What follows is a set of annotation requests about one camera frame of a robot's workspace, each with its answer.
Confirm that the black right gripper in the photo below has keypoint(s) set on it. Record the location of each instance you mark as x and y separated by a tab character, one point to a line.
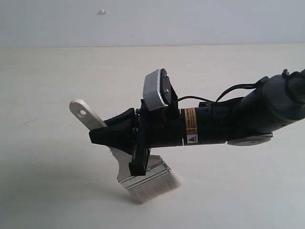
209	123

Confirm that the wooden paint brush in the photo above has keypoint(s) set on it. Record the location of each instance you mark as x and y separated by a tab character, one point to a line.
143	175

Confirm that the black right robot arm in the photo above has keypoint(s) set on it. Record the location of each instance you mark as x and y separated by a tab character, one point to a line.
273	103

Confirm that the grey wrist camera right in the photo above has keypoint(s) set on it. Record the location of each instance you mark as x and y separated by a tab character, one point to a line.
158	91

